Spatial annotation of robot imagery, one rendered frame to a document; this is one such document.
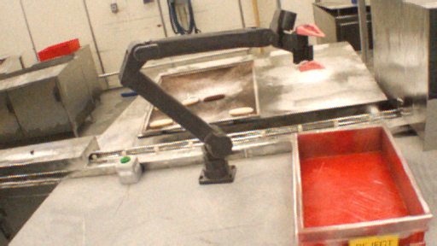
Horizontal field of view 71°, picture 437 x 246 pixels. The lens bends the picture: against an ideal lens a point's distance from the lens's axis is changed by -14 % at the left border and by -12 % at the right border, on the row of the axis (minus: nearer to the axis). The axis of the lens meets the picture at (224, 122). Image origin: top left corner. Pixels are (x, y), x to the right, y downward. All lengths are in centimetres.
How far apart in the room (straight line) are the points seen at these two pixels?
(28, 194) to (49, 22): 428
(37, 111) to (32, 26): 206
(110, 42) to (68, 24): 74
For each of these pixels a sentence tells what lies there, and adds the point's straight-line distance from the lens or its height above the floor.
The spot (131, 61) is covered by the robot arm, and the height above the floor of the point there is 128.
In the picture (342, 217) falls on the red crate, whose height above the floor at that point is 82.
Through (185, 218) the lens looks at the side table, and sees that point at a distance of 107.
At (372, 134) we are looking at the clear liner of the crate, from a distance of 120.
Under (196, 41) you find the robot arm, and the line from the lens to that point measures 101.
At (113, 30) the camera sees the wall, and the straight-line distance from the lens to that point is 529.
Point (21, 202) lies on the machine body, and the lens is 176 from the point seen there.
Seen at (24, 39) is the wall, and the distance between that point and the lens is 606.
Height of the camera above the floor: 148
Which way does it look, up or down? 25 degrees down
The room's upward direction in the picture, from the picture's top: 12 degrees counter-clockwise
